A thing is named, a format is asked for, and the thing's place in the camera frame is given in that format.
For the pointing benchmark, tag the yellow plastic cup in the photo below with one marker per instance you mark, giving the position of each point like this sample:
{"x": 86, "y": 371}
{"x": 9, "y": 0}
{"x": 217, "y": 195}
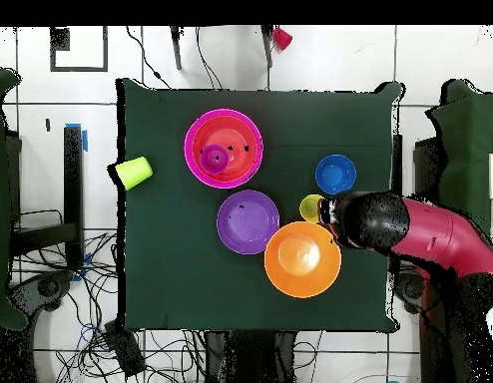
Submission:
{"x": 308, "y": 207}

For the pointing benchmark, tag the large orange plastic bowl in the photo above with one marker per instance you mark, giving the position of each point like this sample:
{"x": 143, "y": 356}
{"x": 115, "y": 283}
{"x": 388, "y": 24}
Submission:
{"x": 322, "y": 275}

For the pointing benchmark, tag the purple plastic bowl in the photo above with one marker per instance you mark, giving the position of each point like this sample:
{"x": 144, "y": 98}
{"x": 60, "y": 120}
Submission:
{"x": 246, "y": 227}

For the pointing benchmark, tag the red plastic bowl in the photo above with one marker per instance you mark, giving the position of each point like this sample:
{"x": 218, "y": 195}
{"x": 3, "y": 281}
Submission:
{"x": 238, "y": 159}

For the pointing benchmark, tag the purple plastic cup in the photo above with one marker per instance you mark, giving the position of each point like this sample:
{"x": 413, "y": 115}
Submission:
{"x": 208, "y": 161}

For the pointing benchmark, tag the large pink plastic bowl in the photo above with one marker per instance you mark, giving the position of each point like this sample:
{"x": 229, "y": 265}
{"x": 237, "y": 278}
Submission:
{"x": 188, "y": 147}

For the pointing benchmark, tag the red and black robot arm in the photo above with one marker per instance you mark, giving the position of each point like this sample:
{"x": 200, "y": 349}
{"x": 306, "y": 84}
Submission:
{"x": 430, "y": 235}

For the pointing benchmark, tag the small blue plastic bowl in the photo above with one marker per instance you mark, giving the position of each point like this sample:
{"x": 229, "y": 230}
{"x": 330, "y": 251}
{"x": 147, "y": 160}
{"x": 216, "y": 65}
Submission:
{"x": 335, "y": 174}

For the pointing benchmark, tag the black metal stand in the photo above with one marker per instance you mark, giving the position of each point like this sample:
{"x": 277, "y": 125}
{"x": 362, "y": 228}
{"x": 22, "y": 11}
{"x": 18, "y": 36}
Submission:
{"x": 397, "y": 163}
{"x": 73, "y": 179}

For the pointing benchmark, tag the dark green table cloth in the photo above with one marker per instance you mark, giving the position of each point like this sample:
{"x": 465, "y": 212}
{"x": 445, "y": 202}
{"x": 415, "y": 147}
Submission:
{"x": 170, "y": 279}

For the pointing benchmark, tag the black tripod leg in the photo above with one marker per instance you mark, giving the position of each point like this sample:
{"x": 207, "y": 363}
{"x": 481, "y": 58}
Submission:
{"x": 267, "y": 48}
{"x": 176, "y": 48}

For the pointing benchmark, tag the red plastic cup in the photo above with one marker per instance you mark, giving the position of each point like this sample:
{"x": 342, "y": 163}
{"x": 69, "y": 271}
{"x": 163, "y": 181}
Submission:
{"x": 283, "y": 39}

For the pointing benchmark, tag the lime green plastic cup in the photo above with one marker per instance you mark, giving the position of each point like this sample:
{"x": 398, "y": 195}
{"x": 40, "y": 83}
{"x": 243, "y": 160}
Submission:
{"x": 132, "y": 171}

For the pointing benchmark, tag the black power strip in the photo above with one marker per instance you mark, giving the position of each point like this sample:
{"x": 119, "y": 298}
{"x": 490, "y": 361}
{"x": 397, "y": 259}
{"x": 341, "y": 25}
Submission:
{"x": 124, "y": 351}

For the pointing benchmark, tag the blue tape strip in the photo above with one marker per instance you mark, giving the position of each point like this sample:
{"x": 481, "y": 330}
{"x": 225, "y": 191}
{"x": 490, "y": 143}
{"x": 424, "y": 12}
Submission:
{"x": 85, "y": 139}

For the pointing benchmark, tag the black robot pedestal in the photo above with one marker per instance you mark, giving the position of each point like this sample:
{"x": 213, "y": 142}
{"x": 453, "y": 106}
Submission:
{"x": 250, "y": 359}

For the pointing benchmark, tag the black square floor frame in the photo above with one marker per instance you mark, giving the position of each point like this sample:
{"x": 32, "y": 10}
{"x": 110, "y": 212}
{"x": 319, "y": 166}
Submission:
{"x": 79, "y": 69}

